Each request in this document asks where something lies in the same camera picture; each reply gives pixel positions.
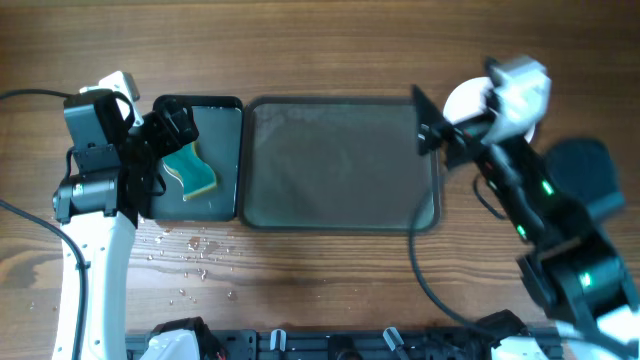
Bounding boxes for black water tray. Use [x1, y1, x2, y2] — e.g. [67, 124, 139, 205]
[145, 95, 243, 222]

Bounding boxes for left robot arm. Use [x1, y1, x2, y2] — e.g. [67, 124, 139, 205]
[52, 90, 199, 359]

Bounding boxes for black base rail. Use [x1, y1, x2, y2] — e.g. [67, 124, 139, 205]
[124, 327, 564, 360]

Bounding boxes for white plate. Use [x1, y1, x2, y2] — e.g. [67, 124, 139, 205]
[443, 77, 536, 141]

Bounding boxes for green yellow sponge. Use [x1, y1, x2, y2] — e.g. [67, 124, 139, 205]
[162, 141, 218, 201]

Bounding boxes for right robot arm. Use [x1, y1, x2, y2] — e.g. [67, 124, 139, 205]
[412, 86, 639, 359]

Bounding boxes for dark grey plate tray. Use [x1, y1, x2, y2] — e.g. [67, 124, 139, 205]
[237, 96, 441, 233]

